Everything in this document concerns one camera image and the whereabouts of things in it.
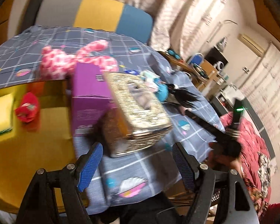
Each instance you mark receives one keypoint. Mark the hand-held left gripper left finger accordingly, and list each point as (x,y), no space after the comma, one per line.
(90,166)

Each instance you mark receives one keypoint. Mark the golden ornate tissue box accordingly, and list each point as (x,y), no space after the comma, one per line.
(137,116)

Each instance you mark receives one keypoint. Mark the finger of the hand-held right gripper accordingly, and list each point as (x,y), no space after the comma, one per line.
(206,127)

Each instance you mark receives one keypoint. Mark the wall air conditioner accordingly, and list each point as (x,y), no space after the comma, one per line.
(252,44)

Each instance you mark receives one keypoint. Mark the red knitted strawberry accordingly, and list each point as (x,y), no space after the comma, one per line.
(28,108)

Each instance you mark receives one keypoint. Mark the person's right hand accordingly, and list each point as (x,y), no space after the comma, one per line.
(222,162)

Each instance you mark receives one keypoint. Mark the purple cardboard box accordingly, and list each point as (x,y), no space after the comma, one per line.
(88,91)

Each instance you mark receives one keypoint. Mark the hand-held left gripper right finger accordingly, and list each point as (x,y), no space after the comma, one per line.
(183,166)

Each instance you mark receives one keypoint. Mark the wooden side desk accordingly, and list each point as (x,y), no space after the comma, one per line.
(207,71)

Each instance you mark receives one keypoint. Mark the yellow sponge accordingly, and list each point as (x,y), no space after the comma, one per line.
(1,113)

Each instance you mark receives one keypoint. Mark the printed cream curtain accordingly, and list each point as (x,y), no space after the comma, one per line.
(177,11)

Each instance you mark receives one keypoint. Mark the pink spotted plush toy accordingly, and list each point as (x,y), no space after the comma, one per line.
(58,63)

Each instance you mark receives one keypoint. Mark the grey checked tablecloth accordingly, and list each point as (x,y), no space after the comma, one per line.
(135,175)

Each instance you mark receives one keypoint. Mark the grey yellow blue chair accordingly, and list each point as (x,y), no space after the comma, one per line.
(98,10)

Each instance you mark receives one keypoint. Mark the red patterned quilt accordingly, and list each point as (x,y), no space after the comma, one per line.
(254,154)

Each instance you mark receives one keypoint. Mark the black rolled mat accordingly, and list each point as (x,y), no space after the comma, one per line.
(33,2)

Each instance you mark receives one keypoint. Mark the gold metal tin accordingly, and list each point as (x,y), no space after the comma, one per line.
(37,149)

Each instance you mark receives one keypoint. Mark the white tissue packet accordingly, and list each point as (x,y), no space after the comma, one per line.
(148,75)

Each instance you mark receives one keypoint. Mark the blue metal chair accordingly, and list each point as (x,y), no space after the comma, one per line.
(197,59)

